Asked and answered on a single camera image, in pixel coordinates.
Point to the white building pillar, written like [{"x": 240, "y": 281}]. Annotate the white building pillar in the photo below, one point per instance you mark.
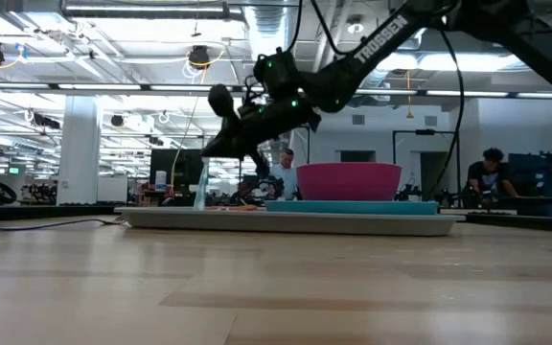
[{"x": 79, "y": 148}]

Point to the pink plastic bowl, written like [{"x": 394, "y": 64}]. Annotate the pink plastic bowl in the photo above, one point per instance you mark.
[{"x": 348, "y": 182}]

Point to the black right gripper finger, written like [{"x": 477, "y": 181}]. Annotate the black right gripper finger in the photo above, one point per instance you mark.
[
  {"x": 230, "y": 149},
  {"x": 233, "y": 134}
]

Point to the light blue plastic plate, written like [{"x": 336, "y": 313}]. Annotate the light blue plastic plate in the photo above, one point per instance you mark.
[{"x": 352, "y": 207}]

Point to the blue machine cabinet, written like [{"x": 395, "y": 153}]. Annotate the blue machine cabinet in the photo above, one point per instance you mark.
[{"x": 544, "y": 182}]

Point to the grey plastic tray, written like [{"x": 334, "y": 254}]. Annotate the grey plastic tray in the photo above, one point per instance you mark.
[{"x": 285, "y": 223}]

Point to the black aluminium table frame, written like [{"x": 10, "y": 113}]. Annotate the black aluminium table frame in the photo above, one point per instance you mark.
[{"x": 41, "y": 212}]

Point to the white bottle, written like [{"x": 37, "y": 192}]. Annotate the white bottle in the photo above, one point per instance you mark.
[{"x": 161, "y": 181}]

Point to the person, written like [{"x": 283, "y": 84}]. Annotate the person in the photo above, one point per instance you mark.
[
  {"x": 489, "y": 177},
  {"x": 286, "y": 177}
]

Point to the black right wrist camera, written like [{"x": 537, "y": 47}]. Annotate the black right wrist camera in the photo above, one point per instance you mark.
[{"x": 222, "y": 100}]

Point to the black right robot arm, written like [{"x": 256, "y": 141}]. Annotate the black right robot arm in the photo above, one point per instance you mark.
[{"x": 381, "y": 33}]

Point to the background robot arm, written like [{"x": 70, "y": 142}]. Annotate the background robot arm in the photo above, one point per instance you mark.
[{"x": 257, "y": 189}]

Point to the black monitor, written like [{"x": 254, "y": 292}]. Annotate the black monitor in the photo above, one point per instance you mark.
[{"x": 180, "y": 165}]

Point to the black metal stand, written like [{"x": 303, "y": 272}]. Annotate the black metal stand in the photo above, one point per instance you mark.
[{"x": 424, "y": 131}]

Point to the orange cloth napkin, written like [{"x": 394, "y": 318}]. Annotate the orange cloth napkin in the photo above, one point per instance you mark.
[{"x": 237, "y": 208}]

